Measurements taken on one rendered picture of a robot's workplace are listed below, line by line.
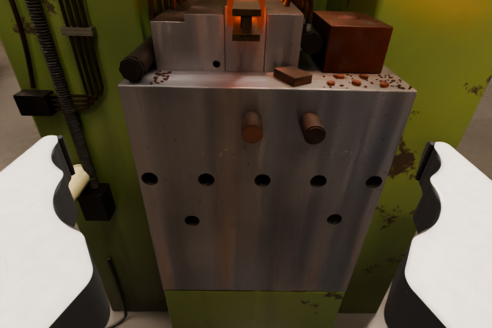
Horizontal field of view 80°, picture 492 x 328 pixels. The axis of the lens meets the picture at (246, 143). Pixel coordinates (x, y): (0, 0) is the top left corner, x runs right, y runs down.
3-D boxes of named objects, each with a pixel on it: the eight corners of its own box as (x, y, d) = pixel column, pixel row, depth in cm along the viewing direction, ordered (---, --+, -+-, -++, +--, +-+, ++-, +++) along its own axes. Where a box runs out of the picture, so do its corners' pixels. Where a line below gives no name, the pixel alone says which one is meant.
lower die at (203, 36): (297, 72, 42) (304, 7, 38) (157, 69, 42) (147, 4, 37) (273, 18, 78) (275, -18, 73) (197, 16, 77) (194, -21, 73)
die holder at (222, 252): (346, 291, 61) (419, 91, 37) (162, 290, 61) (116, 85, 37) (302, 145, 109) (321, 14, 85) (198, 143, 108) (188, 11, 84)
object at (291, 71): (273, 76, 41) (273, 67, 40) (290, 72, 42) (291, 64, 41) (293, 87, 38) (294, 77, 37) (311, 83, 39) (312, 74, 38)
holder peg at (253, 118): (262, 144, 37) (263, 125, 35) (241, 144, 37) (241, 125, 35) (261, 128, 40) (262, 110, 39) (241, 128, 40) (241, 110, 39)
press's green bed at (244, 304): (313, 383, 87) (345, 292, 62) (183, 382, 86) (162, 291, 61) (289, 232, 134) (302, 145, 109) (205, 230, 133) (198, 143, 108)
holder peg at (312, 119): (323, 145, 37) (327, 127, 36) (302, 145, 37) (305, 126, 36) (317, 129, 40) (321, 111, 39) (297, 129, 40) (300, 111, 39)
